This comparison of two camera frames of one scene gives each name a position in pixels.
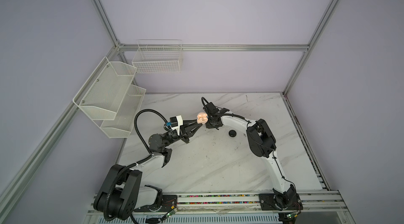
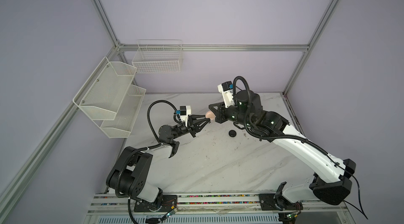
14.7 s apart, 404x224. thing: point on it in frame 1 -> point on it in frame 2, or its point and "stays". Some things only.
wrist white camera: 175,122 -> 185,111
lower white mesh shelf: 122,126 stays
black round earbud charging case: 232,133 stays
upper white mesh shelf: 102,95 stays
